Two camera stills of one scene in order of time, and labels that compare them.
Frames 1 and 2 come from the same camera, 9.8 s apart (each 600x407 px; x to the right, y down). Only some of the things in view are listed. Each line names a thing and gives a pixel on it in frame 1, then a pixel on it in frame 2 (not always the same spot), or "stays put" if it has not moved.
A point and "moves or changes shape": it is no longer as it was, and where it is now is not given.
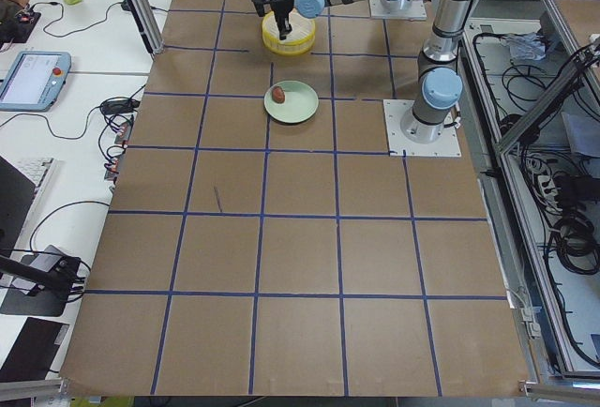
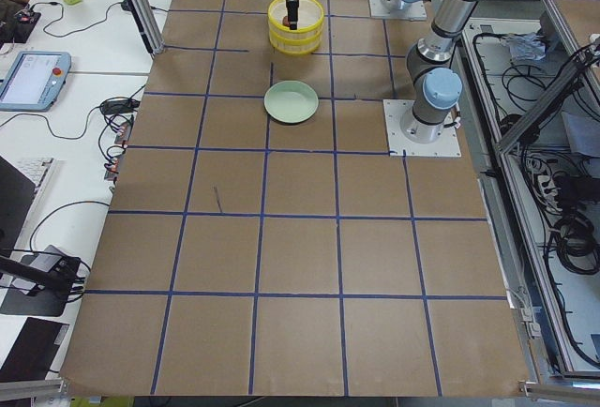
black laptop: x=17 y=192 stays put
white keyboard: x=35 y=167 stays put
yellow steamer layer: x=296 y=41 moves or changes shape
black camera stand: x=60 y=279 stays put
